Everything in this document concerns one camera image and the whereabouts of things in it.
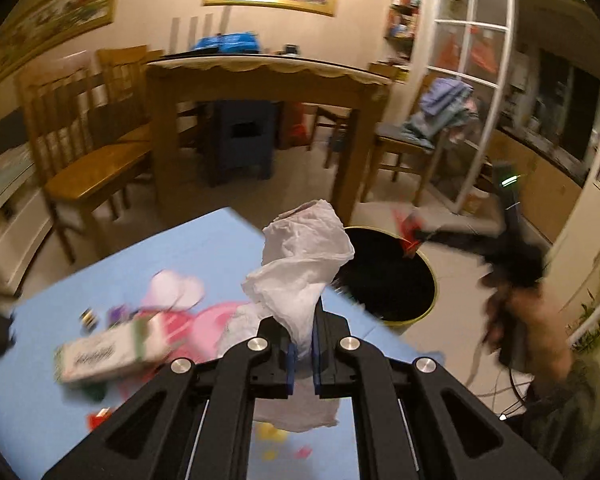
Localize black trash bin gold rim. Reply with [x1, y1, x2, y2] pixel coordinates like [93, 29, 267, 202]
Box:
[332, 226, 438, 328]

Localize black router with antennas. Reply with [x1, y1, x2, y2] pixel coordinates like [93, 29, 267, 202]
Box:
[171, 9, 232, 57]

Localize small red scrap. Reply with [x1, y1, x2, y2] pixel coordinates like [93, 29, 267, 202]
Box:
[86, 409, 113, 431]

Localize black cable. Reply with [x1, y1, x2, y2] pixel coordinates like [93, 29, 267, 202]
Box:
[472, 337, 528, 423]

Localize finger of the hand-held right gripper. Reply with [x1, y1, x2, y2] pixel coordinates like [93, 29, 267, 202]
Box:
[411, 224, 502, 262]

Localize person's right forearm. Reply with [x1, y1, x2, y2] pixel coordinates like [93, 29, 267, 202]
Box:
[519, 355, 600, 480]

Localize wooden slat-back chair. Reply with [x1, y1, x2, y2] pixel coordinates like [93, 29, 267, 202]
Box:
[307, 62, 402, 161]
[17, 57, 155, 263]
[96, 45, 167, 153]

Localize cream lace table cover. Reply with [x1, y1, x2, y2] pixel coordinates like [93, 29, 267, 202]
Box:
[146, 54, 397, 88]

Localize red wrapper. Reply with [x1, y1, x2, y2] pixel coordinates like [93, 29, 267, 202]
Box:
[392, 209, 427, 257]

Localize person's right hand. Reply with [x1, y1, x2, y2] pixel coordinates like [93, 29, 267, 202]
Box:
[481, 279, 574, 377]

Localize framed landscape painting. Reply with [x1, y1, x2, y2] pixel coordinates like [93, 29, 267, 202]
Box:
[0, 0, 127, 86]

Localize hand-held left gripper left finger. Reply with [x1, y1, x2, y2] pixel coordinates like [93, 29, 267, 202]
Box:
[42, 316, 297, 480]

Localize white green carton box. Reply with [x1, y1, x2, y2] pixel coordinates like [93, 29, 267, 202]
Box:
[54, 316, 172, 387]

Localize white glass-top coffee table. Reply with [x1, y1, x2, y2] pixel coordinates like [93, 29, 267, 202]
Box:
[0, 142, 57, 297]

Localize wall shelf with goods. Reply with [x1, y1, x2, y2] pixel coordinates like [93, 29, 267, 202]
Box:
[382, 0, 427, 63]

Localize blue plastic bag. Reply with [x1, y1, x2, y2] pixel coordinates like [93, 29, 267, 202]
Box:
[189, 31, 259, 54]

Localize wooden kitchen cabinet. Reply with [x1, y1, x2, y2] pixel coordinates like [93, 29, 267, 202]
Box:
[494, 125, 597, 247]

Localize small purple wrapper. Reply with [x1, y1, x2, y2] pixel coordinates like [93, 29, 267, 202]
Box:
[106, 305, 136, 328]

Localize blue cartoon printed cloth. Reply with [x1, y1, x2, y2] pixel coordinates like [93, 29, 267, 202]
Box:
[0, 206, 431, 480]

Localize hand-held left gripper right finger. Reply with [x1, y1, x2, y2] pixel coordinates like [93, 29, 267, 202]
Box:
[311, 299, 565, 480]

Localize wooden chair with cushion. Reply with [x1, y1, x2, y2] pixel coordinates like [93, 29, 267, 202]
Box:
[362, 74, 481, 207]

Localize pile of clothes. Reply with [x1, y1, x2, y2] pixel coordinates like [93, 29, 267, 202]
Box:
[399, 77, 482, 153]

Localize white framed glass door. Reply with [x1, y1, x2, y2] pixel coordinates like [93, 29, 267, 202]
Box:
[424, 0, 517, 217]

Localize blue plastic stool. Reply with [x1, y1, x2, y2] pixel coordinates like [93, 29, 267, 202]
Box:
[204, 99, 277, 187]

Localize green potted plant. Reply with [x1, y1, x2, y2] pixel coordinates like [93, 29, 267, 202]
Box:
[564, 242, 600, 348]

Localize red bag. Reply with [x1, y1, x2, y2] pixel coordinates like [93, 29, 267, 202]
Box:
[284, 104, 315, 152]

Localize wooden dining table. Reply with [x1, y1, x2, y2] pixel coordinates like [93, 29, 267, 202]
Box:
[146, 55, 397, 222]

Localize white tissue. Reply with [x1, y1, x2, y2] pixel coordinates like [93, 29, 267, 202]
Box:
[217, 199, 356, 433]

